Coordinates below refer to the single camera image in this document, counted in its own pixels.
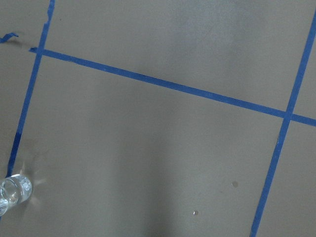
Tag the clear glass cup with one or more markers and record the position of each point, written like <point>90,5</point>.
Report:
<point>14,190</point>

